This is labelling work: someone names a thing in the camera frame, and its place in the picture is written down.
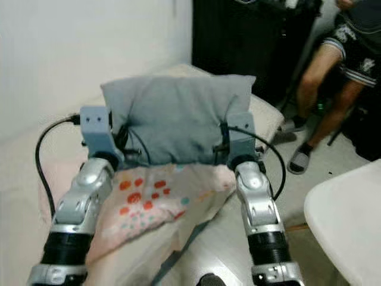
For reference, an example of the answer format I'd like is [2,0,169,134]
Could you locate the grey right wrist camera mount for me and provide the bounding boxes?
[226,112,260,160]

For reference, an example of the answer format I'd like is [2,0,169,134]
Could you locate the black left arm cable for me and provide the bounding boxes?
[35,114,83,203]

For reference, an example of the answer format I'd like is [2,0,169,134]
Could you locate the black seat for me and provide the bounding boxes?
[333,89,381,161]

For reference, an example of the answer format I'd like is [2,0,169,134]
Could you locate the pink dotted quilt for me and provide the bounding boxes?
[39,158,239,251]

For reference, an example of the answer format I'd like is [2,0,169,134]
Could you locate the white bed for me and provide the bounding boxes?
[0,64,285,286]

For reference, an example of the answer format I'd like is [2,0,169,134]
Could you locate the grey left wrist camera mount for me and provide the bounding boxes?
[80,106,120,158]

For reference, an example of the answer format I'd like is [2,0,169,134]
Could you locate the grey slipper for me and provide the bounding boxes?
[287,143,313,175]

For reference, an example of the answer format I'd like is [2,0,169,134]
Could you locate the grey pillow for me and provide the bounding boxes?
[100,74,257,166]

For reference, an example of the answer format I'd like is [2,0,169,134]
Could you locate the seated person in shorts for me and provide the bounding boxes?
[292,0,381,150]

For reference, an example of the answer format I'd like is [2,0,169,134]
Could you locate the black robot foot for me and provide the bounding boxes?
[198,273,227,286]

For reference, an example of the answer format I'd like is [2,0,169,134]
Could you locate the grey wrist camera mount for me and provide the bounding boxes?
[80,106,120,158]
[226,112,260,160]

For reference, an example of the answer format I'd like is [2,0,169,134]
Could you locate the white chair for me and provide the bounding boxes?
[304,160,381,286]

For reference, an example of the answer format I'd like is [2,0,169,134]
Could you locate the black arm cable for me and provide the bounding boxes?
[223,125,288,200]
[35,114,83,203]

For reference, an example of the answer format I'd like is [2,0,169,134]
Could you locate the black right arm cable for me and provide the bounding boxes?
[223,125,288,200]

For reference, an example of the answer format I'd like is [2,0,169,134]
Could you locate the black cabinet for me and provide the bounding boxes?
[192,0,322,105]

